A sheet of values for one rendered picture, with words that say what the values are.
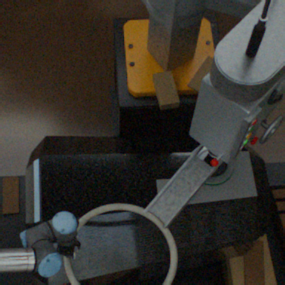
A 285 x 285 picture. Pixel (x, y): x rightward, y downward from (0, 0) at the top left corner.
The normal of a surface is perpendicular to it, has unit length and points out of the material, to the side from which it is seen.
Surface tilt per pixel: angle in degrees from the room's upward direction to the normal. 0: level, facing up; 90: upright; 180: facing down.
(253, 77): 0
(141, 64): 0
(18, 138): 0
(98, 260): 45
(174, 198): 16
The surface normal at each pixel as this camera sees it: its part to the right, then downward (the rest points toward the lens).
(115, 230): 0.11, 0.35
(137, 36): 0.02, -0.41
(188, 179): -0.16, -0.22
